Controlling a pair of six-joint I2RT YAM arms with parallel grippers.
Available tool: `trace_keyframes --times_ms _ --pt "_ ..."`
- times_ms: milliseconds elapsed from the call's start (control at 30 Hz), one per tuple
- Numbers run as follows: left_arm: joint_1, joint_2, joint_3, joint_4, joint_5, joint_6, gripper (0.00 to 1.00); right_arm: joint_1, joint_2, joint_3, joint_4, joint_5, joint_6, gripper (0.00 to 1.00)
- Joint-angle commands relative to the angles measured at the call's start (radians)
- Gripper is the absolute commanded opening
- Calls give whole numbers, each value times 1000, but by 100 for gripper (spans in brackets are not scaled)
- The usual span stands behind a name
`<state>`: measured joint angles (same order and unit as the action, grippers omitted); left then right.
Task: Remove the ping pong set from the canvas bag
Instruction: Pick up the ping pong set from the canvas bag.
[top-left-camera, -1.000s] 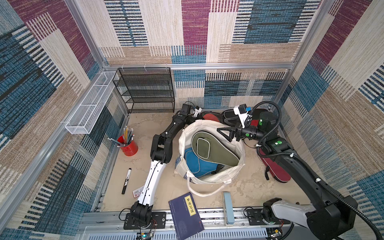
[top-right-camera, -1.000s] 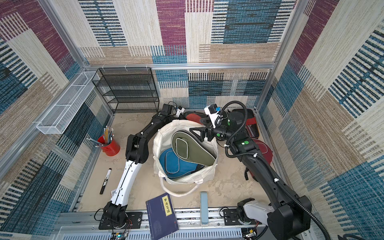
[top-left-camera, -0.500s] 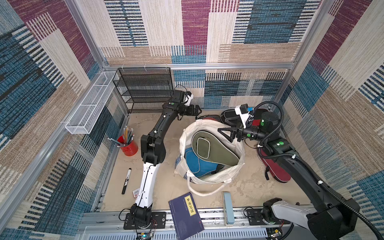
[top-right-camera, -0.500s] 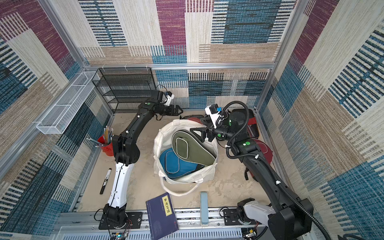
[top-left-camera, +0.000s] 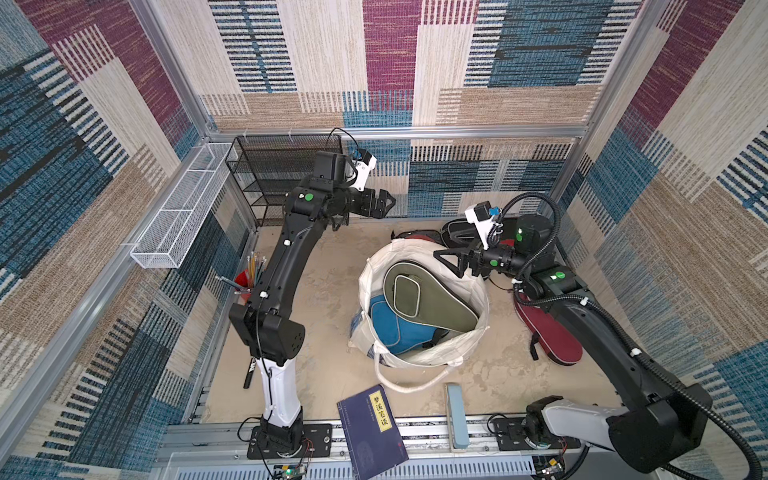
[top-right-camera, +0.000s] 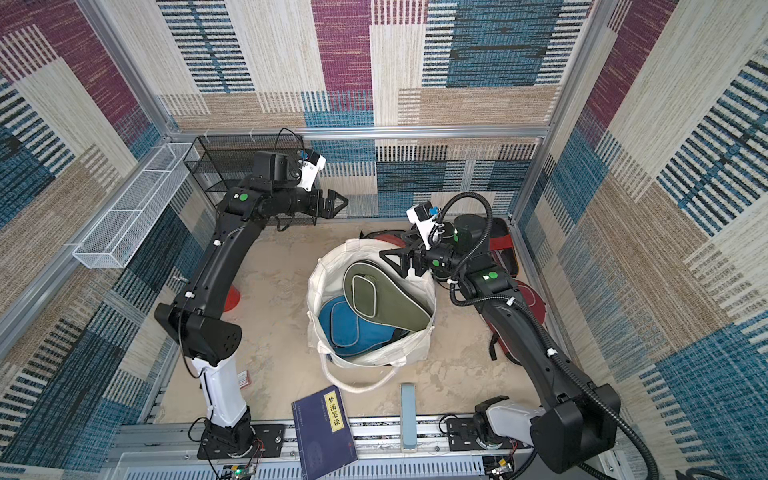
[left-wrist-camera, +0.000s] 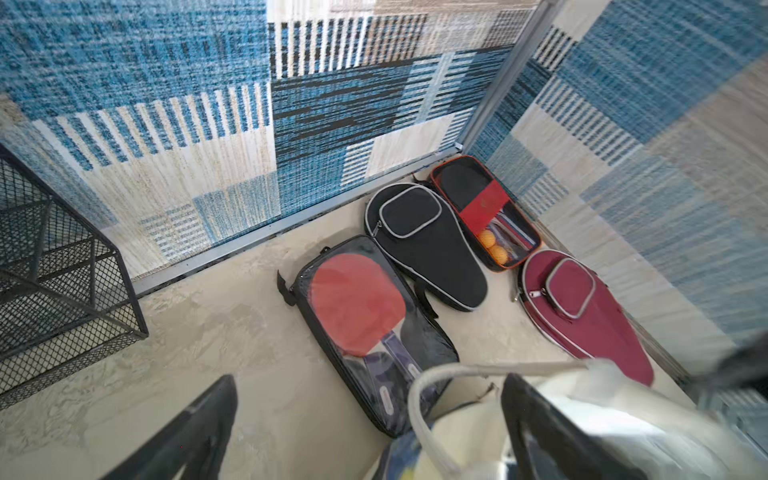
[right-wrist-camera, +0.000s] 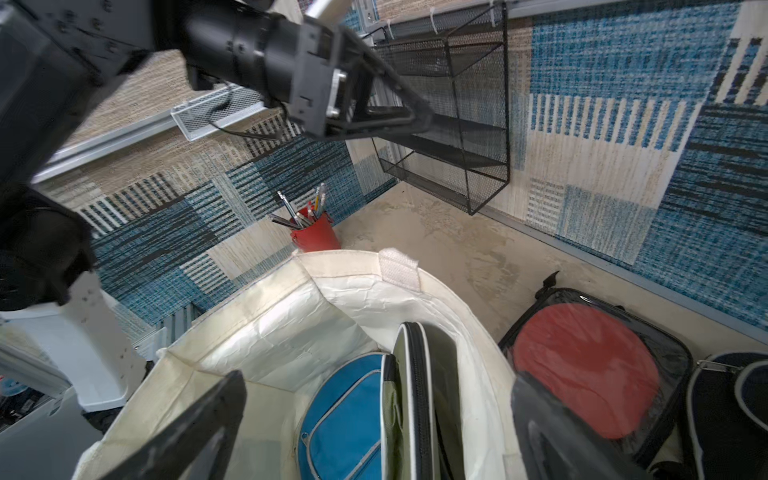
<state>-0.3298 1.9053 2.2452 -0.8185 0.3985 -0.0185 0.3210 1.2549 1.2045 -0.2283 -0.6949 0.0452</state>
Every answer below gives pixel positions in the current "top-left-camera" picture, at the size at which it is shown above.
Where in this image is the white canvas tote bag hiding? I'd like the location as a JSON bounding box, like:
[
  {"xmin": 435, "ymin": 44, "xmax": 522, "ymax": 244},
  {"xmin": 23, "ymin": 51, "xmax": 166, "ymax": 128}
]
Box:
[{"xmin": 349, "ymin": 239, "xmax": 490, "ymax": 394}]

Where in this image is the black paddle cover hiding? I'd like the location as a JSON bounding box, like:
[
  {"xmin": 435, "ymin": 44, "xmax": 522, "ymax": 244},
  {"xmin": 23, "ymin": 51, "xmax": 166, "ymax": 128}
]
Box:
[{"xmin": 440, "ymin": 219, "xmax": 479, "ymax": 248}]

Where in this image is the olive green paddle cover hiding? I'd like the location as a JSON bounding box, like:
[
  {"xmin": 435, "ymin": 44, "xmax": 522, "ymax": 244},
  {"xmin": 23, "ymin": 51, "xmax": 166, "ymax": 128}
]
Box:
[{"xmin": 383, "ymin": 262, "xmax": 479, "ymax": 334}]

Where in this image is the blue paddle cover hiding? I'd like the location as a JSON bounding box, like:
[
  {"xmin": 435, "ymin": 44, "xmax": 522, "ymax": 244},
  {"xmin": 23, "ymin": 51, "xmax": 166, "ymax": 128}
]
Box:
[{"xmin": 369, "ymin": 295, "xmax": 448, "ymax": 355}]

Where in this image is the maroon paddle cover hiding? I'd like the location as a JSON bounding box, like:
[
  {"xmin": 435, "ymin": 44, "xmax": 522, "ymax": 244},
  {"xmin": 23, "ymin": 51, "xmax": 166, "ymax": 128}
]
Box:
[{"xmin": 514, "ymin": 295, "xmax": 584, "ymax": 366}]

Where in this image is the red ping pong paddle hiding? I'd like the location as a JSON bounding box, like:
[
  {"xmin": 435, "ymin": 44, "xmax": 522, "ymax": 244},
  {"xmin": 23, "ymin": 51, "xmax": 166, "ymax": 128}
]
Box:
[{"xmin": 390, "ymin": 230, "xmax": 444, "ymax": 245}]

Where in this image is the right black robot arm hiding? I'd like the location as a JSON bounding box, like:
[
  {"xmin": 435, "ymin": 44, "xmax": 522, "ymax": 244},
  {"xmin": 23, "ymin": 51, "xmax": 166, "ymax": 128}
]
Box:
[{"xmin": 434, "ymin": 215, "xmax": 719, "ymax": 475}]

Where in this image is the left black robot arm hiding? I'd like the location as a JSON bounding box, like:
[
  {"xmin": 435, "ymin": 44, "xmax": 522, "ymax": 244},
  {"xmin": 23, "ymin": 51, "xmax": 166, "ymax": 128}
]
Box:
[{"xmin": 229, "ymin": 149, "xmax": 395, "ymax": 433}]

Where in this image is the red pencil cup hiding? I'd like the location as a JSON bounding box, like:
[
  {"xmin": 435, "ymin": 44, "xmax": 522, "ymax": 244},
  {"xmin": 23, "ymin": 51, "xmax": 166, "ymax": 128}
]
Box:
[{"xmin": 217, "ymin": 251, "xmax": 267, "ymax": 305}]

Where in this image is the light blue eraser block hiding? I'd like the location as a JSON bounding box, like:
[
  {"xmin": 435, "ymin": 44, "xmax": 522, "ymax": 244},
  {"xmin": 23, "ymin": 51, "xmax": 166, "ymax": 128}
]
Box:
[{"xmin": 445, "ymin": 383, "xmax": 470, "ymax": 450}]

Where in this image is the dark blue book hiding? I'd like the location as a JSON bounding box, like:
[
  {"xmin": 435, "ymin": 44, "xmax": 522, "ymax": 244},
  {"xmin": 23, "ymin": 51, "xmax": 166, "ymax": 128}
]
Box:
[{"xmin": 337, "ymin": 384, "xmax": 409, "ymax": 480}]

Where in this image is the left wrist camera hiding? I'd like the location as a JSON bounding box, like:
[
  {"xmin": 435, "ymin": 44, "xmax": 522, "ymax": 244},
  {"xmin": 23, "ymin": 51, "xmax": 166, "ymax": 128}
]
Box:
[{"xmin": 351, "ymin": 149, "xmax": 377, "ymax": 192}]

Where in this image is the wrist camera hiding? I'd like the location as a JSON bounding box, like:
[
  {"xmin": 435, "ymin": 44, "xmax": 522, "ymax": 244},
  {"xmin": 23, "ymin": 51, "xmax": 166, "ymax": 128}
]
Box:
[
  {"xmin": 465, "ymin": 201, "xmax": 503, "ymax": 250},
  {"xmin": 351, "ymin": 149, "xmax": 377, "ymax": 192}
]

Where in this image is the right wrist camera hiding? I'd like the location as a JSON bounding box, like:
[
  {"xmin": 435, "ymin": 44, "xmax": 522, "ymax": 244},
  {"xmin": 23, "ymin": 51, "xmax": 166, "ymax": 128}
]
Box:
[{"xmin": 465, "ymin": 201, "xmax": 503, "ymax": 250}]

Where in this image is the black wire mesh shelf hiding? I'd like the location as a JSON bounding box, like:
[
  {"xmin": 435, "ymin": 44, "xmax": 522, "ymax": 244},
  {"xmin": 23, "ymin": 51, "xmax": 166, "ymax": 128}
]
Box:
[{"xmin": 226, "ymin": 134, "xmax": 344, "ymax": 227}]

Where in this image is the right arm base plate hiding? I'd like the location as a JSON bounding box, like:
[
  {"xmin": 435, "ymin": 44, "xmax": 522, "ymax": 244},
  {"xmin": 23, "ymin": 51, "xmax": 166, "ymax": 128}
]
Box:
[{"xmin": 486, "ymin": 414, "xmax": 582, "ymax": 452}]

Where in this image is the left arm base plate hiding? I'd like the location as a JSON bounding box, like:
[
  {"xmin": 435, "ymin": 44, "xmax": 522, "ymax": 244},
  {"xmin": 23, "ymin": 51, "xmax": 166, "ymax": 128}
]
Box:
[{"xmin": 246, "ymin": 423, "xmax": 333, "ymax": 460}]

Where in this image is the white wire mesh basket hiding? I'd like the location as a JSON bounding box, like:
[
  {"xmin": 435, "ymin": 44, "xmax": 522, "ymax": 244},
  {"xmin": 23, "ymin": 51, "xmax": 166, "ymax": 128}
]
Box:
[{"xmin": 130, "ymin": 143, "xmax": 231, "ymax": 269}]

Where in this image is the black corrugated cable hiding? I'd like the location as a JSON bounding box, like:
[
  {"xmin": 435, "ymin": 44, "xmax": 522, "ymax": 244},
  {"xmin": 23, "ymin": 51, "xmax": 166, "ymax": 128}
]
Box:
[{"xmin": 491, "ymin": 191, "xmax": 763, "ymax": 480}]

